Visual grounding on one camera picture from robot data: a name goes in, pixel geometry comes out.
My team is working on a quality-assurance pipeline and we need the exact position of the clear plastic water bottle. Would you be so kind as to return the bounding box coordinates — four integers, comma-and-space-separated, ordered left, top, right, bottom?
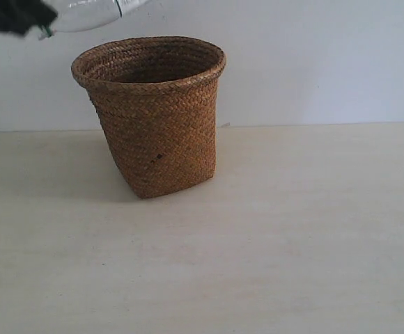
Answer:
39, 0, 148, 40

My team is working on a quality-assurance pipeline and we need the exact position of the brown woven wicker basket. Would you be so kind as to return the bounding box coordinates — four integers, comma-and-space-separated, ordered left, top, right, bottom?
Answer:
71, 36, 226, 199

